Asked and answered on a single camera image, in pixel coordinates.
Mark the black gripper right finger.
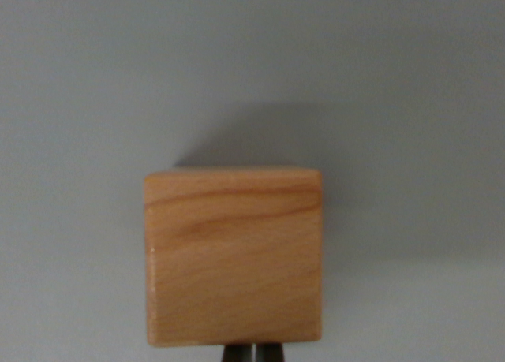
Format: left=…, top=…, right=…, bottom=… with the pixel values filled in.
left=255, top=341, right=287, bottom=362

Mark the wooden cube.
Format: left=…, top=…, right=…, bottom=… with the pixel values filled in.
left=143, top=166, right=324, bottom=348

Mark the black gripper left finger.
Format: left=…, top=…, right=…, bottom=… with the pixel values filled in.
left=222, top=343, right=255, bottom=362

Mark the grey plastic tray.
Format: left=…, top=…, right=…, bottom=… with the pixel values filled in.
left=0, top=0, right=505, bottom=362

